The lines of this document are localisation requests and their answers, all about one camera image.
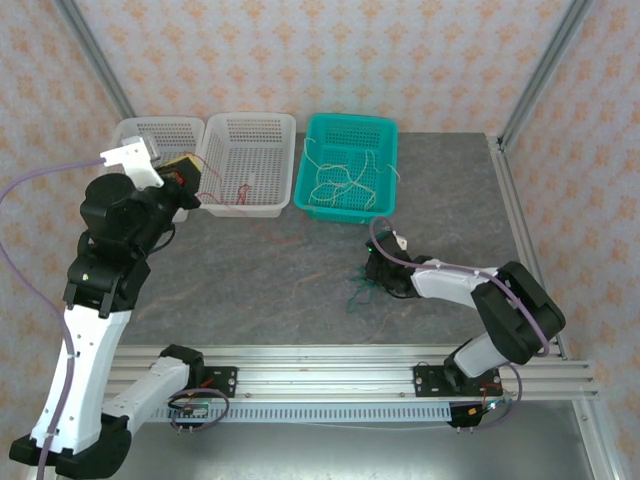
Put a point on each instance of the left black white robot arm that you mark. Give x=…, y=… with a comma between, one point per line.
x=80, y=370

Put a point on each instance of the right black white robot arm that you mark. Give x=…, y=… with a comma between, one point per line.
x=515, y=310

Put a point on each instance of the white perforated plastic basket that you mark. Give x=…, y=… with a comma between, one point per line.
x=165, y=132
x=250, y=150

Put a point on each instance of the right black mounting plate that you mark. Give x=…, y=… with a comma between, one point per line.
x=430, y=380

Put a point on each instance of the black mounting plate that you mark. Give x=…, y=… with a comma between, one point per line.
x=222, y=381
x=430, y=380

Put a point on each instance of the teal perforated plastic basket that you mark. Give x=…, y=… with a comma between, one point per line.
x=340, y=132

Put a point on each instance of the right controller board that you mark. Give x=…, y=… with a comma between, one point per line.
x=492, y=406

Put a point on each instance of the controller board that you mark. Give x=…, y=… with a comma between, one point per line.
x=492, y=406
x=192, y=411

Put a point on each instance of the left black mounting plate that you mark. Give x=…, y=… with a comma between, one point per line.
x=222, y=381

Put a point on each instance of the left controller board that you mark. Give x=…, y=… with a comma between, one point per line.
x=192, y=411

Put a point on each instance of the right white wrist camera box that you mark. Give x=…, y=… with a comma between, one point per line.
x=401, y=241

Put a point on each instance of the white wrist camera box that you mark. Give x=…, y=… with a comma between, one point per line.
x=132, y=160
x=401, y=241

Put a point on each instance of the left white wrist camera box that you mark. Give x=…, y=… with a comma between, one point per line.
x=132, y=160

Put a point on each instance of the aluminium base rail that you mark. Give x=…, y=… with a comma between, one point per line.
x=325, y=372

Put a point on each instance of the aluminium table side rail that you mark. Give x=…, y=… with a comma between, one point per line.
x=520, y=225

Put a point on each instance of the aluminium frame post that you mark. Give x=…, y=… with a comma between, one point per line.
x=545, y=70
x=95, y=60

